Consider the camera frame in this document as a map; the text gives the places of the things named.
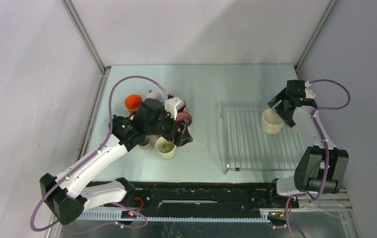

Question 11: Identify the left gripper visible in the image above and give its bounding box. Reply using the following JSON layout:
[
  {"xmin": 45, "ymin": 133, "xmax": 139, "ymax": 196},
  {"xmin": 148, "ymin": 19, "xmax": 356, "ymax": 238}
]
[{"xmin": 145, "ymin": 106, "xmax": 192, "ymax": 147}]

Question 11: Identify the pink patterned mug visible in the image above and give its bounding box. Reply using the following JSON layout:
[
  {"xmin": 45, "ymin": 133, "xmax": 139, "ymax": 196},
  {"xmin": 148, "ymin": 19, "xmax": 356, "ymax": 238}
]
[{"xmin": 176, "ymin": 107, "xmax": 193, "ymax": 134}]

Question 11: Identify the pale green cup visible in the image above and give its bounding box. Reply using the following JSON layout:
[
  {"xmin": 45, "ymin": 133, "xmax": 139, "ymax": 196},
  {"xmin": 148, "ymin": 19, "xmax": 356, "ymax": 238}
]
[{"xmin": 155, "ymin": 137, "xmax": 177, "ymax": 160}]

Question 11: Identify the cream cup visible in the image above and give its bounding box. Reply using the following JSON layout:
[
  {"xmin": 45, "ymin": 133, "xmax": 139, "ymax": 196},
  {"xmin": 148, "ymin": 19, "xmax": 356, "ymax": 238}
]
[{"xmin": 262, "ymin": 108, "xmax": 285, "ymax": 134}]

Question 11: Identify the beige mug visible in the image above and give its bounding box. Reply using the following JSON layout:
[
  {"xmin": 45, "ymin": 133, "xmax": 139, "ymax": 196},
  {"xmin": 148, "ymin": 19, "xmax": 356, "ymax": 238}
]
[{"xmin": 139, "ymin": 136, "xmax": 153, "ymax": 150}]

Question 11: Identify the light blue mug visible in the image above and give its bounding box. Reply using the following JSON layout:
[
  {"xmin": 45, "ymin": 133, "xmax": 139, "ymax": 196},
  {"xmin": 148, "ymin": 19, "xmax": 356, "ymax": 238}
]
[{"xmin": 146, "ymin": 90, "xmax": 164, "ymax": 103}]

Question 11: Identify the orange mug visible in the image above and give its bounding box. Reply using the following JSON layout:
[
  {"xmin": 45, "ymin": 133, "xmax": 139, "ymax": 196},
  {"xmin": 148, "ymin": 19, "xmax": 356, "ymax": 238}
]
[{"xmin": 124, "ymin": 94, "xmax": 143, "ymax": 113}]

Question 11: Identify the dark green mug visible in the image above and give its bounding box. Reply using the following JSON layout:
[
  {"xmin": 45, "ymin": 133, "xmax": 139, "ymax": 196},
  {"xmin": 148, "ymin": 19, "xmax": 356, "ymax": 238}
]
[{"xmin": 108, "ymin": 115, "xmax": 125, "ymax": 129}]

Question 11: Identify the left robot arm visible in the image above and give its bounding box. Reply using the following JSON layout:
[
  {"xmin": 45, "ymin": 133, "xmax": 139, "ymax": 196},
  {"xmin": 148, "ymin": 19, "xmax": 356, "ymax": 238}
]
[{"xmin": 40, "ymin": 97, "xmax": 193, "ymax": 225}]

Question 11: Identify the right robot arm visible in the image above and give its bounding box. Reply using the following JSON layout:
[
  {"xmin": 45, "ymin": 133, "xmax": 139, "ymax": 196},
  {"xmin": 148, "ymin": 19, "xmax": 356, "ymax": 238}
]
[{"xmin": 266, "ymin": 80, "xmax": 351, "ymax": 207}]

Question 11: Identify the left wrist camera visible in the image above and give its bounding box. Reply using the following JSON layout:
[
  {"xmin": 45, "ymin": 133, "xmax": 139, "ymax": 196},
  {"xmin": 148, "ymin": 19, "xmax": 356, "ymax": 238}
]
[{"xmin": 164, "ymin": 95, "xmax": 186, "ymax": 120}]

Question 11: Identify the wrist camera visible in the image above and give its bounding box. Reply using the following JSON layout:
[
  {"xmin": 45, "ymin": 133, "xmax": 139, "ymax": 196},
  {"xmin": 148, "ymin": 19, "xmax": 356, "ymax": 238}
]
[
  {"xmin": 164, "ymin": 95, "xmax": 186, "ymax": 120},
  {"xmin": 305, "ymin": 81, "xmax": 316, "ymax": 99}
]

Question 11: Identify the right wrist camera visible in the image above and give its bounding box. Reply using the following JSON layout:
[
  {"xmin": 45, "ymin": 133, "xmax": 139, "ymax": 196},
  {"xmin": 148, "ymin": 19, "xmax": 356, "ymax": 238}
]
[{"xmin": 305, "ymin": 81, "xmax": 316, "ymax": 99}]

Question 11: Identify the wire dish rack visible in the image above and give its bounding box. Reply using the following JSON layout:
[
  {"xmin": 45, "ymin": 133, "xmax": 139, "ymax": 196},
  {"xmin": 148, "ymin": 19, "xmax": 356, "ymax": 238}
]
[{"xmin": 221, "ymin": 105, "xmax": 306, "ymax": 173}]

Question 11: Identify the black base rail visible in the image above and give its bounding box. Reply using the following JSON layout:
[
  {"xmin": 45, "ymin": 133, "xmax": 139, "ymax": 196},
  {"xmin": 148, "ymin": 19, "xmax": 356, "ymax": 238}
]
[{"xmin": 103, "ymin": 181, "xmax": 301, "ymax": 220}]

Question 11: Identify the grey cable duct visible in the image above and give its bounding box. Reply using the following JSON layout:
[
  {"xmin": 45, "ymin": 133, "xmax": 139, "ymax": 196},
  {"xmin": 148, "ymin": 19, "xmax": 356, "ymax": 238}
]
[{"xmin": 77, "ymin": 210, "xmax": 269, "ymax": 222}]

